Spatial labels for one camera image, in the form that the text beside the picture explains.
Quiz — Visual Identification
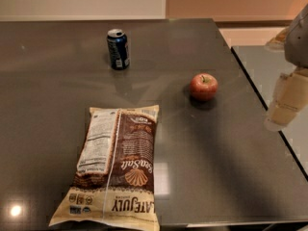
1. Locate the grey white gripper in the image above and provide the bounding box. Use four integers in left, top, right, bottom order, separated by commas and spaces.
265, 4, 308, 131

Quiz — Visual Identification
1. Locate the red apple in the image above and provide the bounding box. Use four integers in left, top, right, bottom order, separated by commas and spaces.
190, 73, 218, 101

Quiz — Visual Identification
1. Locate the blue pepsi can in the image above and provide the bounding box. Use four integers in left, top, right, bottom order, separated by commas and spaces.
107, 29, 130, 70

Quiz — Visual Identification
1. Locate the grey side table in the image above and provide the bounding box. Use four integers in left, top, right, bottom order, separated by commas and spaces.
231, 45, 308, 179

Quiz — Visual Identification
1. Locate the brown Late July chips bag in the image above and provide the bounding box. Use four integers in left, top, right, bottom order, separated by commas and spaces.
49, 105, 160, 231

